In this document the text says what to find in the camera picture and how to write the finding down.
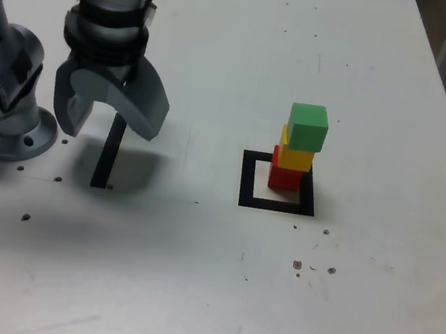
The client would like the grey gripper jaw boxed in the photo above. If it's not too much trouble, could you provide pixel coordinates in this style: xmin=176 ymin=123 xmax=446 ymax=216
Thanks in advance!
xmin=61 ymin=43 xmax=179 ymax=145

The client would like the green cube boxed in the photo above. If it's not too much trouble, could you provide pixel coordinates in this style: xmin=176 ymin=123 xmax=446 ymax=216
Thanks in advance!
xmin=284 ymin=100 xmax=333 ymax=156

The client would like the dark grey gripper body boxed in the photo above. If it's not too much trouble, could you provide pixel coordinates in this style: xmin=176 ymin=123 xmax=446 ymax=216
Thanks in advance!
xmin=65 ymin=54 xmax=139 ymax=92

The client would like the black tape square outline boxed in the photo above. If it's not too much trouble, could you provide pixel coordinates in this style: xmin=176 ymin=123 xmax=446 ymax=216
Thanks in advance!
xmin=234 ymin=147 xmax=324 ymax=220

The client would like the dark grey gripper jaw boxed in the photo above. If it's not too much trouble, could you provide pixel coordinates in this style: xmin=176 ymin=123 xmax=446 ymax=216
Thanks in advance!
xmin=46 ymin=56 xmax=101 ymax=140

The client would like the black tape strip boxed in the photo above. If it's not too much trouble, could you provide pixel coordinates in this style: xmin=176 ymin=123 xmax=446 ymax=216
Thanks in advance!
xmin=89 ymin=110 xmax=130 ymax=192

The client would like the red cube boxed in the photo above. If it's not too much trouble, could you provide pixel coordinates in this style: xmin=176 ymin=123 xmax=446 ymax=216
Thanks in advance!
xmin=266 ymin=143 xmax=309 ymax=194

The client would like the yellow cube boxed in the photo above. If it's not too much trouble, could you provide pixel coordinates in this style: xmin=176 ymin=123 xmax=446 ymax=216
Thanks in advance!
xmin=274 ymin=123 xmax=320 ymax=175

